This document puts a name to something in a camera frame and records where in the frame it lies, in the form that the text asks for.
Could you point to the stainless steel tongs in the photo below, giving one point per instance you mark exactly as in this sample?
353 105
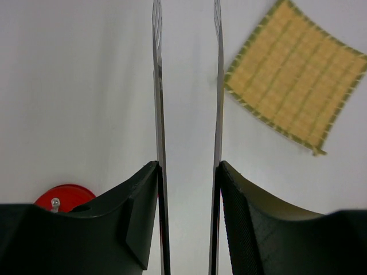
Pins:
185 51

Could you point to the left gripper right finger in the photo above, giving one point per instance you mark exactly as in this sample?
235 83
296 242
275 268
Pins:
267 235

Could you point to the red round container lid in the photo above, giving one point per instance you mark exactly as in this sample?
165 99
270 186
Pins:
64 198

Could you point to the woven bamboo tray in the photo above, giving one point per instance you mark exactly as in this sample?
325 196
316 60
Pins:
294 76

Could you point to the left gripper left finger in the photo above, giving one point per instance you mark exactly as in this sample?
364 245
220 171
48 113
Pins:
110 234

